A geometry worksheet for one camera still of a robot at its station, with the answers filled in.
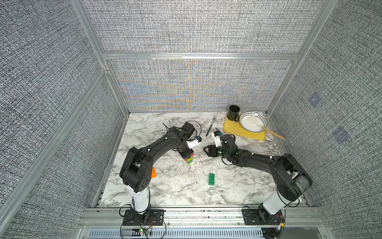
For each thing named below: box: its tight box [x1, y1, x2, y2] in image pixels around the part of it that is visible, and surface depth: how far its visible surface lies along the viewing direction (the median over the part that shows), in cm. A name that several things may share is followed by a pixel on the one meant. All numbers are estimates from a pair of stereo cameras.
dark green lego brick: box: [208, 173, 216, 187], surface depth 86 cm
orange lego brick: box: [151, 167, 158, 179], surface depth 90 cm
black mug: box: [226, 104, 241, 122], surface depth 113 cm
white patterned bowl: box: [239, 112, 268, 133], surface depth 115 cm
